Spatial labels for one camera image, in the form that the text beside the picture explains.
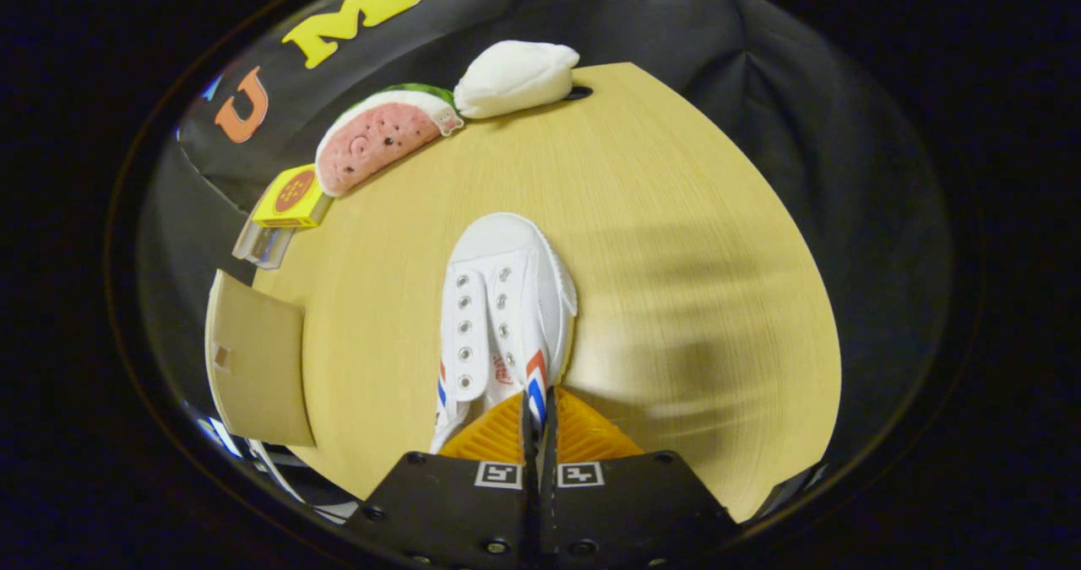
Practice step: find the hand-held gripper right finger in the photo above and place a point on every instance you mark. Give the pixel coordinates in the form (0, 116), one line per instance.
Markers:
(633, 511)

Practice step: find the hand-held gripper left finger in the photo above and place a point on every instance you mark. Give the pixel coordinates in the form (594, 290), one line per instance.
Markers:
(439, 511)

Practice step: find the beige storage box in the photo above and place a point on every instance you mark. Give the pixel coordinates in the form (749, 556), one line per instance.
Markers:
(262, 367)

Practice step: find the white shoe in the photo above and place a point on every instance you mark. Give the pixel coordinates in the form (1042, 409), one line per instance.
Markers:
(507, 249)

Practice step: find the yellow book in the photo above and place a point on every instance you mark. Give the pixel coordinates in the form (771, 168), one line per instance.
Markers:
(294, 194)

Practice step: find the watermelon slice plush toy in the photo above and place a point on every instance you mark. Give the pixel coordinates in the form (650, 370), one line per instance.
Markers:
(376, 139)

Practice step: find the white plush toy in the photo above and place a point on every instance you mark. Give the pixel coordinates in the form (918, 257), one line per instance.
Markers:
(515, 76)

